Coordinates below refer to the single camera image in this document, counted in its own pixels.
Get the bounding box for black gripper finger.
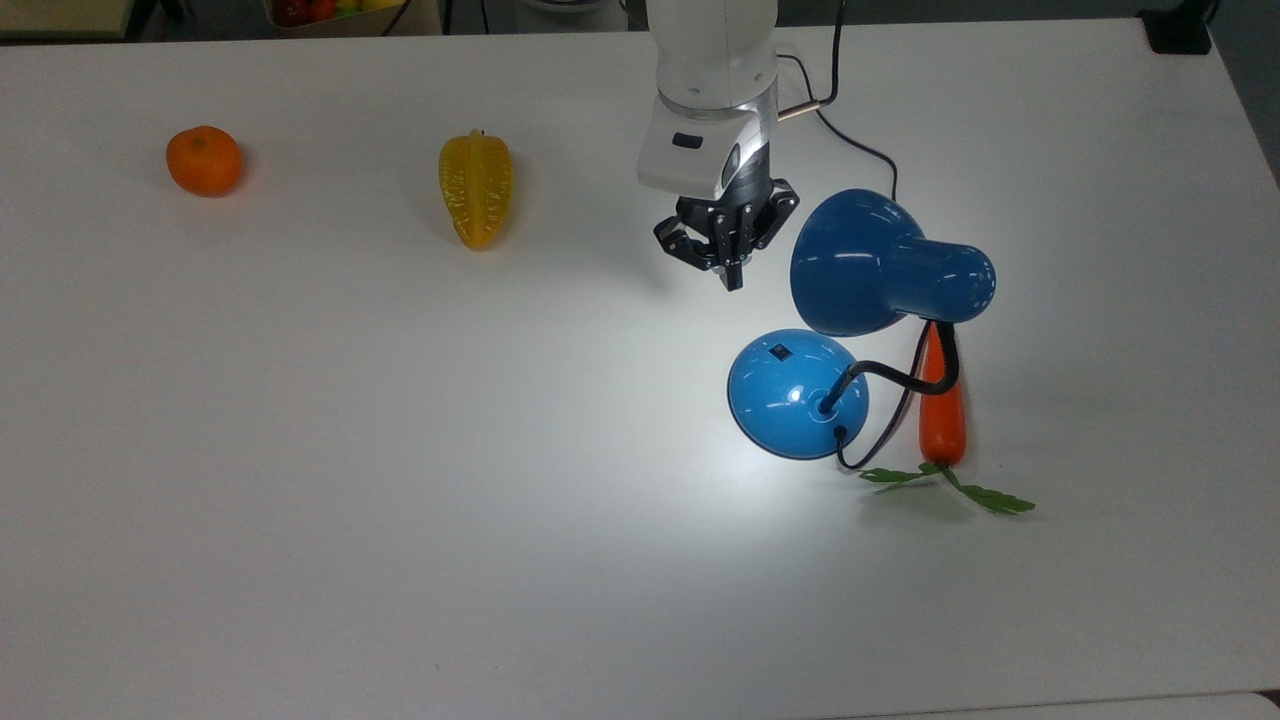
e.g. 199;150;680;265
653;208;736;292
733;178;802;292

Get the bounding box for blue desk lamp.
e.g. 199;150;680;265
726;187;999;462

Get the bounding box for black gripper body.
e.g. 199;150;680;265
676;135;779;223

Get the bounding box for orange toy mandarin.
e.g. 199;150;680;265
165;125;245;198

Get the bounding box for black clamp block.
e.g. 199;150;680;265
1138;0;1218;57

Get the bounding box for thin gripper cable copper plug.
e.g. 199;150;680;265
777;0;847;124

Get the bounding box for wooden board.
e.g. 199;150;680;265
0;0;137;41

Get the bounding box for orange toy carrot with leaves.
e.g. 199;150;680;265
857;322;1038;517

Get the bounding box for black lamp power cable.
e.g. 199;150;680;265
778;52;933;472

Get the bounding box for cardboard box with toy fruit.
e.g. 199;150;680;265
261;0;444;38

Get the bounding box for yellow toy starfruit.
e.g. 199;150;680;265
438;129;515;252

